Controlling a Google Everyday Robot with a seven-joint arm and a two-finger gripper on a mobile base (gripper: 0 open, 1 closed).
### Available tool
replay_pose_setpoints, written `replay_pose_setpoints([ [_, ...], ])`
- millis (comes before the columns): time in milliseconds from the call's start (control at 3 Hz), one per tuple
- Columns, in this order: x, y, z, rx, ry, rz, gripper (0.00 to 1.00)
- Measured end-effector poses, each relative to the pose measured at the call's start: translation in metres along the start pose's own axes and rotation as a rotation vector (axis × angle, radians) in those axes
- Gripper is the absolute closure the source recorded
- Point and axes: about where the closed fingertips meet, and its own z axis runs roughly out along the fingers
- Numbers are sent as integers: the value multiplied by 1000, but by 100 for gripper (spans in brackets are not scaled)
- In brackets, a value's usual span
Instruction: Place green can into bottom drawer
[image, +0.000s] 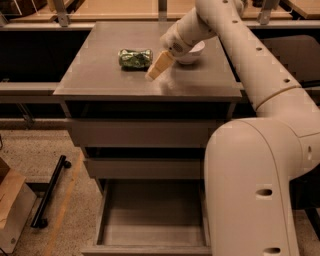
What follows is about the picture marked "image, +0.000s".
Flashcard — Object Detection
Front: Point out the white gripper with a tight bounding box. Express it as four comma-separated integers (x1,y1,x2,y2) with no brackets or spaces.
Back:
145,23,191,81

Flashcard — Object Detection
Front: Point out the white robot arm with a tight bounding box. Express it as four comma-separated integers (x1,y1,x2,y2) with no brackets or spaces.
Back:
147,0,320,256

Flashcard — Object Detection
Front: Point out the grey drawer cabinet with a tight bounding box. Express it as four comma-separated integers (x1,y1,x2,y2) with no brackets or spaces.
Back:
53,21,243,198

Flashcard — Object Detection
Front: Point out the top grey drawer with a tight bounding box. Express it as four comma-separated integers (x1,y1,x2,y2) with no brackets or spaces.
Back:
66,119,223,148

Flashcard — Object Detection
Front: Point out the middle grey drawer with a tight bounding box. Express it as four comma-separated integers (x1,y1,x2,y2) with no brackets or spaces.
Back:
84,158,203,179

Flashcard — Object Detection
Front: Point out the open bottom grey drawer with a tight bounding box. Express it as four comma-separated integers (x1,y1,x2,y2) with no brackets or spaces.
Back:
82,180,212,256

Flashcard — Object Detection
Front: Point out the white ceramic bowl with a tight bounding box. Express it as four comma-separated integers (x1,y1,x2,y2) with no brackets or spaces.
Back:
177,41,205,65

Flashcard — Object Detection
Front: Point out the black office chair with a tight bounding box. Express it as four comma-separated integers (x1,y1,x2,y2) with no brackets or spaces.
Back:
262,35,320,240

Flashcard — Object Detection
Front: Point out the wooden box on floor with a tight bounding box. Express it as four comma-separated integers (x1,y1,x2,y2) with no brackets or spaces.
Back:
0,158,36,255

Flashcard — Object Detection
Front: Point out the black table leg with casters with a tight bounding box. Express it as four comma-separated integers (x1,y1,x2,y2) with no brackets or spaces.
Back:
31,155,72,229

